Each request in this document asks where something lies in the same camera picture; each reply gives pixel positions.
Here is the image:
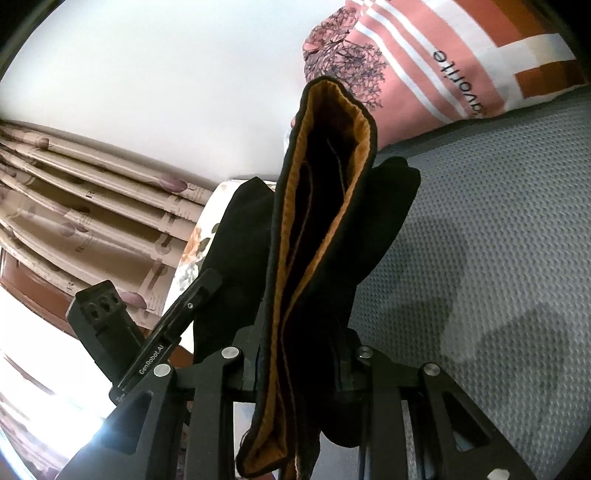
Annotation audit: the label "beige patterned curtain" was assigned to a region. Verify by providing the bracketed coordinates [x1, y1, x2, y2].
[0, 119, 219, 315]

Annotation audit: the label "white floral cloth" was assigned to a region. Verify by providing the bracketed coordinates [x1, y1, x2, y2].
[164, 180, 279, 349]

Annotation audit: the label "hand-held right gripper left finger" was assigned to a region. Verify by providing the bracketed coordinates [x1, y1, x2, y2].
[59, 327, 271, 480]

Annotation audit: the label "pink striped pillow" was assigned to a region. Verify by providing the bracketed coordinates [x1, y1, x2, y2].
[290, 0, 588, 154]

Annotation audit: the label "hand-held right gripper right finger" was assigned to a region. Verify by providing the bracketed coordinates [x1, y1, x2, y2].
[330, 329, 537, 480]

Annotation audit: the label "black pants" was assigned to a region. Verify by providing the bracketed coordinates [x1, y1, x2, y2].
[191, 76, 422, 480]

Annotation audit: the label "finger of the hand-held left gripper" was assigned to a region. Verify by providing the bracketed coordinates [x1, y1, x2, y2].
[178, 269, 223, 325]

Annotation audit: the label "grey mesh mattress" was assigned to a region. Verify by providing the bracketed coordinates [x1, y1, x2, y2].
[231, 92, 591, 480]

